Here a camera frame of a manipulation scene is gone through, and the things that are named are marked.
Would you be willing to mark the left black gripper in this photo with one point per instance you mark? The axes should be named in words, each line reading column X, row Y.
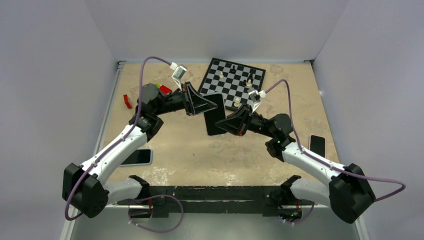
column 194, row 103

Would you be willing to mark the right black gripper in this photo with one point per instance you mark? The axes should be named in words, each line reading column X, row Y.
column 237, row 123

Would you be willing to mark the black phone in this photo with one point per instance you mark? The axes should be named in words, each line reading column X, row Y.
column 215, row 115

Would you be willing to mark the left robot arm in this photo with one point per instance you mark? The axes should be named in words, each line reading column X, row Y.
column 85, row 186

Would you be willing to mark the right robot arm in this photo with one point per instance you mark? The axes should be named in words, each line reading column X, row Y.
column 345, row 189

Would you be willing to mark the phone in pink case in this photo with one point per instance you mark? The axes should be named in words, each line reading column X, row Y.
column 317, row 144

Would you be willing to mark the white chess pawn front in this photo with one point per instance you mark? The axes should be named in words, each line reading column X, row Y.
column 236, row 103

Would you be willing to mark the colourful toy brick car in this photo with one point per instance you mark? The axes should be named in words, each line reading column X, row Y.
column 164, row 90

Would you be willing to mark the black grey chessboard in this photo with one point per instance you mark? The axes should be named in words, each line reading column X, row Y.
column 230, row 86

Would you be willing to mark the black chess piece back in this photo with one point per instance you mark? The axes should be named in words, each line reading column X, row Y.
column 233, row 69

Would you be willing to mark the red toy brick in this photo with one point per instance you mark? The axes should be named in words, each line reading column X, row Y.
column 127, row 101

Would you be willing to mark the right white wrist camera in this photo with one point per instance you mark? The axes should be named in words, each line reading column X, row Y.
column 256, row 97

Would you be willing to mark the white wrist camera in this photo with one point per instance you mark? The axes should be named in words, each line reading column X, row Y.
column 178, row 72
column 256, row 97

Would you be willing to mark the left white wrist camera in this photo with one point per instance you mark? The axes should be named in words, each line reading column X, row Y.
column 178, row 72

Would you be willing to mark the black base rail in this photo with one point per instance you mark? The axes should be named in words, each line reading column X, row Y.
column 268, row 200

